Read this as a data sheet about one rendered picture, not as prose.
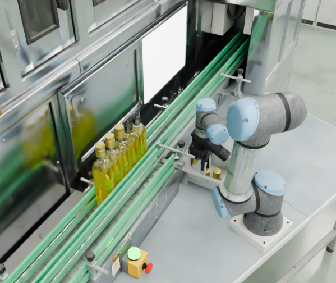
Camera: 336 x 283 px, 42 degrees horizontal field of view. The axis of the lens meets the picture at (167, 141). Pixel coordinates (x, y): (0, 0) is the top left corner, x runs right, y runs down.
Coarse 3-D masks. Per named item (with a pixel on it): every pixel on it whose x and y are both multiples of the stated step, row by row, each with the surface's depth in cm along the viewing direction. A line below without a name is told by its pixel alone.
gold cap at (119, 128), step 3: (114, 126) 154; (117, 126) 154; (120, 126) 154; (123, 126) 154; (114, 129) 153; (117, 129) 152; (120, 129) 152; (123, 129) 154; (114, 132) 154; (117, 132) 153; (120, 132) 153; (123, 132) 154; (117, 135) 154; (120, 135) 154; (123, 135) 155; (117, 138) 155; (120, 138) 155
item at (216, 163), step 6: (186, 156) 190; (216, 156) 193; (186, 162) 191; (216, 162) 194; (222, 162) 193; (228, 162) 191; (186, 168) 184; (192, 168) 194; (210, 168) 194; (222, 168) 194; (198, 174) 181; (210, 174) 192; (222, 174) 192; (210, 180) 179; (216, 180) 178
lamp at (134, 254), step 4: (132, 248) 151; (136, 248) 151; (128, 252) 150; (132, 252) 149; (136, 252) 149; (128, 256) 150; (132, 256) 149; (136, 256) 149; (140, 256) 151; (132, 260) 150; (136, 260) 150
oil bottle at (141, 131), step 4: (132, 124) 166; (132, 128) 165; (136, 128) 165; (140, 128) 165; (144, 128) 167; (136, 132) 164; (140, 132) 165; (144, 132) 167; (140, 136) 165; (144, 136) 168; (140, 140) 166; (144, 140) 170; (140, 144) 168; (144, 144) 171; (140, 148) 169; (144, 148) 172; (140, 152) 170; (144, 152) 173; (140, 156) 171
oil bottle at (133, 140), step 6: (126, 138) 161; (132, 138) 161; (138, 138) 164; (132, 144) 161; (138, 144) 165; (132, 150) 163; (138, 150) 167; (132, 156) 164; (138, 156) 169; (132, 162) 166
